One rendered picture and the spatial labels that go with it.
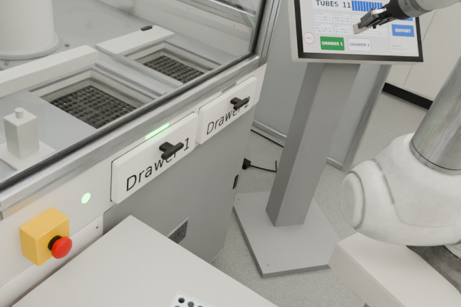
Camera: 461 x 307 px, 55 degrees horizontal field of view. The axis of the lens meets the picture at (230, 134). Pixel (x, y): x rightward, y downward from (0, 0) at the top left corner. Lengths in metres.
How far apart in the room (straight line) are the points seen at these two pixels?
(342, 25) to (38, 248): 1.20
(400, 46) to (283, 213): 0.90
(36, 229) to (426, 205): 0.66
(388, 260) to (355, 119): 1.64
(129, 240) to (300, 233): 1.29
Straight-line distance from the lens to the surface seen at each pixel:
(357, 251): 1.02
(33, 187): 0.82
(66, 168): 0.85
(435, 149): 0.80
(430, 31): 3.70
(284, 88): 2.73
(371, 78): 2.50
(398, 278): 1.01
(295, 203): 2.10
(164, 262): 0.98
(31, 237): 0.83
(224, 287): 0.96
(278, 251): 2.07
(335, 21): 1.62
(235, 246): 2.08
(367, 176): 0.84
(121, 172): 0.96
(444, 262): 1.07
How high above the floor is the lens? 1.51
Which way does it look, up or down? 33 degrees down
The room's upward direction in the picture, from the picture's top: 11 degrees clockwise
